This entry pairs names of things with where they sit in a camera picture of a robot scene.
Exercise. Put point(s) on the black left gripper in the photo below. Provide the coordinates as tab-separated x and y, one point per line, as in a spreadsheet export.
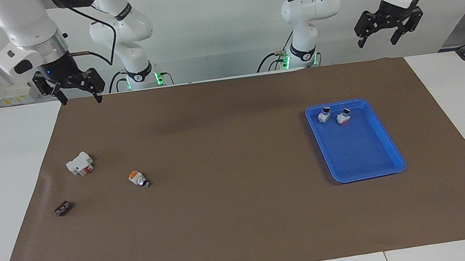
398	15

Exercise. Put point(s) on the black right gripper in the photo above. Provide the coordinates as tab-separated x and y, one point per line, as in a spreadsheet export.
57	71

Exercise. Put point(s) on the white selector switch orange base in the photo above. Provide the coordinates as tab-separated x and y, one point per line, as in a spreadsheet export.
137	178

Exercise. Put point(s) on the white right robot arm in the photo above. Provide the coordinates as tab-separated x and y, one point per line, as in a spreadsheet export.
24	23

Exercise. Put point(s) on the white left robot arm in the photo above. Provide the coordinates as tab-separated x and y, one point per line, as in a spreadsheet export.
310	5

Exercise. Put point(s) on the white power strip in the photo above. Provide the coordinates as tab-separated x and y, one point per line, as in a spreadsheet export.
10	94

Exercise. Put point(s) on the white circuit breaker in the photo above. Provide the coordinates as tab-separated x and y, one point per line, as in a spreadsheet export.
78	164

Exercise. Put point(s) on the small black terminal block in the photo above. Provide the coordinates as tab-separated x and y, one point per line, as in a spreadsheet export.
64	209

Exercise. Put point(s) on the blue plastic tray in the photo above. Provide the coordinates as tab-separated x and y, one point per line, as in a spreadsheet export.
363	150

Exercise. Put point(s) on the brown table mat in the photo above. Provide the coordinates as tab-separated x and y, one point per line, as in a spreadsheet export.
231	192

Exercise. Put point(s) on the white selector switch black knob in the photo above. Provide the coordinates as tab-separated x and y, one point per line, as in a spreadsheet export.
324	115
343	117

